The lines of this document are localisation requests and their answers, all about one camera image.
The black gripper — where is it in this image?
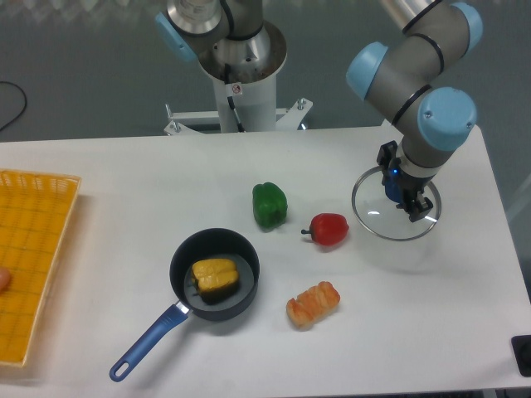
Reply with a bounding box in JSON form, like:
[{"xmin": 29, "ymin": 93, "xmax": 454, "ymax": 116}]
[{"xmin": 377, "ymin": 141, "xmax": 434, "ymax": 222}]

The glass pot lid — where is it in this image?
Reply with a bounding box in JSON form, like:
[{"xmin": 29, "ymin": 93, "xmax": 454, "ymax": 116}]
[{"xmin": 352, "ymin": 167, "xmax": 442, "ymax": 241}]

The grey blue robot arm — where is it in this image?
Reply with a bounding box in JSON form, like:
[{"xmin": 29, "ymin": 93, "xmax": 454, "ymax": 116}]
[{"xmin": 155, "ymin": 1, "xmax": 483, "ymax": 221}]

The fingertip at left edge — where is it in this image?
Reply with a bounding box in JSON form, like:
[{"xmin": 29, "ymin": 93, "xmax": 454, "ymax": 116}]
[{"xmin": 0, "ymin": 267, "xmax": 12, "ymax": 292}]

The red bell pepper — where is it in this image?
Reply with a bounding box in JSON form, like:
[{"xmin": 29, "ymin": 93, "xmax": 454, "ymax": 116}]
[{"xmin": 301, "ymin": 213, "xmax": 349, "ymax": 246}]

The green bell pepper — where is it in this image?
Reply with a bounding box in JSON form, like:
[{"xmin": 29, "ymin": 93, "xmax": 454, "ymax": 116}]
[{"xmin": 252, "ymin": 182, "xmax": 288, "ymax": 231}]

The orange croissant bread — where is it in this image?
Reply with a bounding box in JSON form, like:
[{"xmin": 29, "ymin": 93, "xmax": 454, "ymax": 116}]
[{"xmin": 285, "ymin": 281, "xmax": 341, "ymax": 329}]

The black device at table edge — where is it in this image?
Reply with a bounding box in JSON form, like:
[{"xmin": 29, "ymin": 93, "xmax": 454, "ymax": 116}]
[{"xmin": 511, "ymin": 335, "xmax": 531, "ymax": 377}]

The yellow bell pepper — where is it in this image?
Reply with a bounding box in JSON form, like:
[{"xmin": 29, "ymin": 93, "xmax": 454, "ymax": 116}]
[{"xmin": 191, "ymin": 258, "xmax": 240, "ymax": 302}]

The yellow woven basket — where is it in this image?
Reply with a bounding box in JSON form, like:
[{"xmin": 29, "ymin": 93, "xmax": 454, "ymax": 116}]
[{"xmin": 1, "ymin": 169, "xmax": 81, "ymax": 367}]

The dark pot with blue handle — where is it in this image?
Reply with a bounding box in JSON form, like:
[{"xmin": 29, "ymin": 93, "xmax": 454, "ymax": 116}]
[{"xmin": 109, "ymin": 228, "xmax": 260, "ymax": 382}]

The black cable on floor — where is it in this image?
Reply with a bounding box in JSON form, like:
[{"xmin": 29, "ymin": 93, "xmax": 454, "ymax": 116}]
[{"xmin": 0, "ymin": 80, "xmax": 28, "ymax": 133}]

